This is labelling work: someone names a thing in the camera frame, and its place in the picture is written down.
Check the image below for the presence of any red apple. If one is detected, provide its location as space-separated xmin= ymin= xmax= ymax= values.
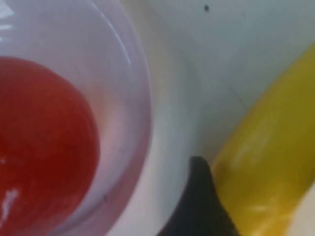
xmin=0 ymin=56 xmax=100 ymax=236

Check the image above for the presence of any yellow banana with short stem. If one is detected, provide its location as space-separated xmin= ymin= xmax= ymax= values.
xmin=211 ymin=41 xmax=315 ymax=236

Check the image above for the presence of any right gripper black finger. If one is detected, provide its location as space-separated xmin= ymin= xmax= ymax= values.
xmin=157 ymin=156 xmax=241 ymax=236

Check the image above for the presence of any pink round plate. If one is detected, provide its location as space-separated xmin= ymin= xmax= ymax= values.
xmin=0 ymin=0 xmax=152 ymax=236

